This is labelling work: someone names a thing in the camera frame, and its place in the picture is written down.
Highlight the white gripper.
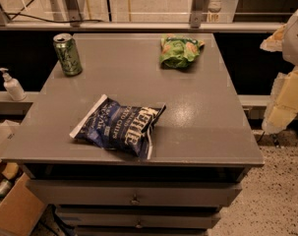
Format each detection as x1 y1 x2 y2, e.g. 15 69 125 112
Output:
260 9 298 134

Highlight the green rice chip bag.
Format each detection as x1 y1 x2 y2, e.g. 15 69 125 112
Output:
159 34 205 69

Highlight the blue kettle chip bag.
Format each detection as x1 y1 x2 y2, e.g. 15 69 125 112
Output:
70 94 166 159

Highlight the grey drawer cabinet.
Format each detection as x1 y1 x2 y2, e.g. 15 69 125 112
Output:
3 33 264 236

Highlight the top drawer knob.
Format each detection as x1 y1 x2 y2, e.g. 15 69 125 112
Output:
130 195 140 206

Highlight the drawer knob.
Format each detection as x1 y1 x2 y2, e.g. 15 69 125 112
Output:
130 195 140 206
135 220 144 229

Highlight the green soda can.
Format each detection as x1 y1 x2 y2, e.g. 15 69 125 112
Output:
53 33 83 76

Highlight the white pump bottle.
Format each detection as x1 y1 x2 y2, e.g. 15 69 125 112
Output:
0 68 26 101

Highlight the cardboard box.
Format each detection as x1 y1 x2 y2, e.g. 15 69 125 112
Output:
0 120 46 236

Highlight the black cable on ledge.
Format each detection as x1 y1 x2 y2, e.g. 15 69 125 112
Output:
4 12 105 25

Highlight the metal railing frame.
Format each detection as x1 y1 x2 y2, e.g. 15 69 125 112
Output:
0 0 298 32

